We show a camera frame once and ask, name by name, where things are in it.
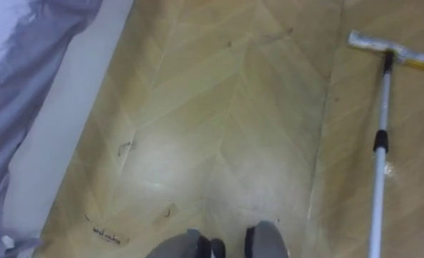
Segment mop with white handle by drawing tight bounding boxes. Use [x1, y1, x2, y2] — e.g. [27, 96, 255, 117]
[347, 29, 424, 258]

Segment grey bed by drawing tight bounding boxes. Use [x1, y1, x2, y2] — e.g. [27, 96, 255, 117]
[0, 0, 136, 258]

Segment robot legs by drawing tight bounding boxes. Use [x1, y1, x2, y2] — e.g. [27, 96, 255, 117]
[145, 219, 291, 258]

